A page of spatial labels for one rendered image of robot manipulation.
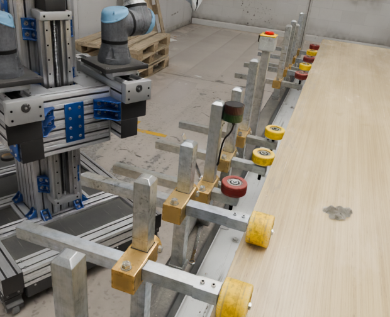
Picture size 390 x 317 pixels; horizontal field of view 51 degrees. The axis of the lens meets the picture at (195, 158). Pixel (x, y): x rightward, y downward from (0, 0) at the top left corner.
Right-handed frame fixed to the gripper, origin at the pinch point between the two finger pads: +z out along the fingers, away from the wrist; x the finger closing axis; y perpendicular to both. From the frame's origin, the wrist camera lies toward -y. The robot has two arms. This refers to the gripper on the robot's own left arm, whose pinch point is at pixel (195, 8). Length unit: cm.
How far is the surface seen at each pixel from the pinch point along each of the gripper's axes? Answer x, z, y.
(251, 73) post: -9.1, 21.0, -26.4
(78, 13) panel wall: -133, 64, 352
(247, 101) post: -9.1, 32.7, -26.4
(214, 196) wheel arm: 36, 47, -56
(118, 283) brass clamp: 85, 37, -77
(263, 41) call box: -29.7, 12.3, -13.4
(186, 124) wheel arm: 5.8, 47.0, -6.8
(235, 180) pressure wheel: 32, 40, -60
